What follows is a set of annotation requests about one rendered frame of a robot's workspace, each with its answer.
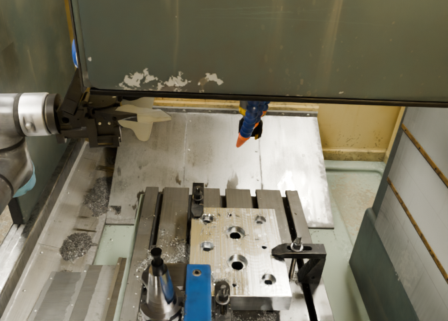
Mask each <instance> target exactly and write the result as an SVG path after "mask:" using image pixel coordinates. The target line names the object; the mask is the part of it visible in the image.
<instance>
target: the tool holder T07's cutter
mask: <svg viewBox="0 0 448 321"><path fill-rule="evenodd" d="M243 121H244V119H243V118H241V120H239V131H238V133H239V132H240V129H241V126H242V125H243ZM262 133H263V120H262V119H261V120H260V122H259V124H258V126H257V127H255V129H254V130H253V132H252V134H251V136H250V137H255V140H256V139H259V138H260V137H261V134H262Z"/></svg>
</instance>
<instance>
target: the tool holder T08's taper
mask: <svg viewBox="0 0 448 321"><path fill-rule="evenodd" d="M164 268H165V269H164V271H163V272H162V273H161V274H154V273H153V272H152V267H151V266H150V268H149V277H148V285H147V300H146V303H147V307H148V309H150V311H152V312H154V313H157V314H163V313H166V312H168V311H170V310H172V309H173V308H174V307H175V305H176V303H177V295H176V293H175V289H174V287H173V283H172V281H171V277H170V274H169V271H168V268H167V265H166V264H164Z"/></svg>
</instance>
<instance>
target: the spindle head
mask: <svg viewBox="0 0 448 321"><path fill-rule="evenodd" d="M71 2H72V8H73V16H74V22H75V30H76V36H77V44H78V50H79V58H80V64H81V72H82V78H83V85H84V86H85V87H90V88H91V89H90V90H89V93H90V95H109V96H127V97H164V98H183V99H218V100H237V101H274V102H292V103H328V104H347V105H384V106H402V107H438V108H448V0H71Z"/></svg>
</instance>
